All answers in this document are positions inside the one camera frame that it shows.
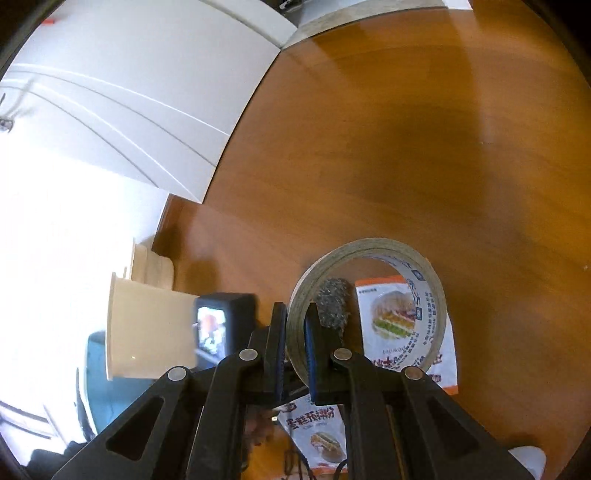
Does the large orange burger snack packet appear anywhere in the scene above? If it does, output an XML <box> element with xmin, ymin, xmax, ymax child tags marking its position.
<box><xmin>355</xmin><ymin>275</ymin><xmax>459</xmax><ymax>395</ymax></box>

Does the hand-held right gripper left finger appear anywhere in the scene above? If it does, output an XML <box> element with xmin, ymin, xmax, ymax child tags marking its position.
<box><xmin>51</xmin><ymin>302</ymin><xmax>288</xmax><ymax>480</ymax></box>

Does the black cable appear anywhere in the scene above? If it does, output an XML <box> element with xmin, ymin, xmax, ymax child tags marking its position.
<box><xmin>283</xmin><ymin>445</ymin><xmax>348</xmax><ymax>480</ymax></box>

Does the small orange burger snack packet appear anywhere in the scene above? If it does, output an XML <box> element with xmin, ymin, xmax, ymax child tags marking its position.
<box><xmin>279</xmin><ymin>394</ymin><xmax>348</xmax><ymax>469</ymax></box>

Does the cream rectangular bin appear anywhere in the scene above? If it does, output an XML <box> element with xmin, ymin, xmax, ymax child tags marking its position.
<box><xmin>106</xmin><ymin>272</ymin><xmax>200</xmax><ymax>381</ymax></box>

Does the grey steel wool scrubber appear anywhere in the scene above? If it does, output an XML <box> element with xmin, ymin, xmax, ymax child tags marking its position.
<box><xmin>318</xmin><ymin>277</ymin><xmax>354</xmax><ymax>330</ymax></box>

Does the cream bin with lid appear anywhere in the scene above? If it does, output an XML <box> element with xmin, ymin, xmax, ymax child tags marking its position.
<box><xmin>130</xmin><ymin>237</ymin><xmax>175</xmax><ymax>292</ymax></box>

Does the white rounded object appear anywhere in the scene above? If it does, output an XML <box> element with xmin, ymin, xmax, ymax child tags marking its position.
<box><xmin>508</xmin><ymin>445</ymin><xmax>548</xmax><ymax>480</ymax></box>

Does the white cabinet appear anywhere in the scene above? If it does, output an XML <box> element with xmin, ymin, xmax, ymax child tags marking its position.
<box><xmin>0</xmin><ymin>0</ymin><xmax>298</xmax><ymax>205</ymax></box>

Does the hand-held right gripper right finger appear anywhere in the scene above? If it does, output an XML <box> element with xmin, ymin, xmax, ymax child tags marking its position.
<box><xmin>304</xmin><ymin>302</ymin><xmax>532</xmax><ymax>480</ymax></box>

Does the teal plastic bin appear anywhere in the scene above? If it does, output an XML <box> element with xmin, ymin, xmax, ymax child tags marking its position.
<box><xmin>87</xmin><ymin>331</ymin><xmax>160</xmax><ymax>437</ymax></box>

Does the beige adhesive tape roll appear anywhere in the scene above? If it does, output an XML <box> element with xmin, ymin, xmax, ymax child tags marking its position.
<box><xmin>286</xmin><ymin>237</ymin><xmax>448</xmax><ymax>384</ymax></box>

